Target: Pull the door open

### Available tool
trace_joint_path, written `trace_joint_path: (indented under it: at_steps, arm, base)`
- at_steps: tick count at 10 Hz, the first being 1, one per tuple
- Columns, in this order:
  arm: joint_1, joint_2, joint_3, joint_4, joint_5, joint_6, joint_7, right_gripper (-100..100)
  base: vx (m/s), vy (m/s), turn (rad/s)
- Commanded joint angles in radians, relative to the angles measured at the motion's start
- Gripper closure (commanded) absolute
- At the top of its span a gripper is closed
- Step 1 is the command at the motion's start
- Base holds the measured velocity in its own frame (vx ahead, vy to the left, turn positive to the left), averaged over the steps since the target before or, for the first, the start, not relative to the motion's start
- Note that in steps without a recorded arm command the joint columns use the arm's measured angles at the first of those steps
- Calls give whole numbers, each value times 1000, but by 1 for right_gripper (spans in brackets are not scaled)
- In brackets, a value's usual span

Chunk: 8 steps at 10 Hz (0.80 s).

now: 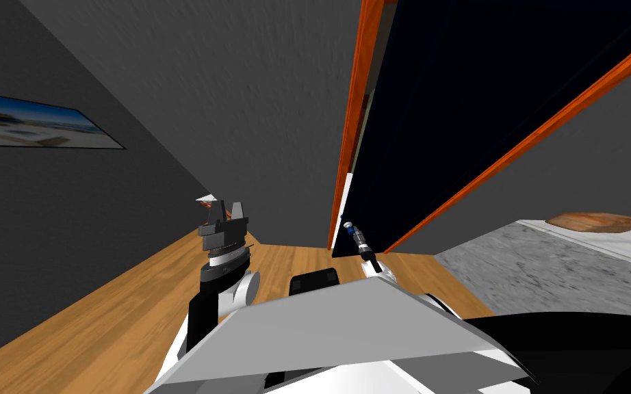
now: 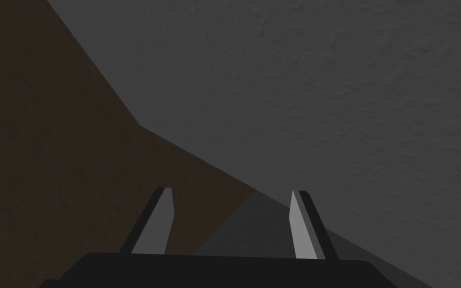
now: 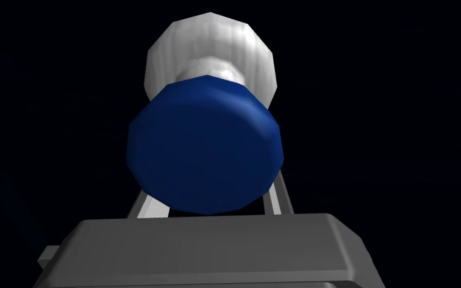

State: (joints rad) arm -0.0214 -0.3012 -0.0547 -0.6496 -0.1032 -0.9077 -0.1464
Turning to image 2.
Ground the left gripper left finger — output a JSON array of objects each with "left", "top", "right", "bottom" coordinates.
[{"left": 118, "top": 186, "right": 175, "bottom": 255}]

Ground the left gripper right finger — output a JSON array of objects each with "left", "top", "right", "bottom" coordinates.
[{"left": 288, "top": 189, "right": 340, "bottom": 261}]

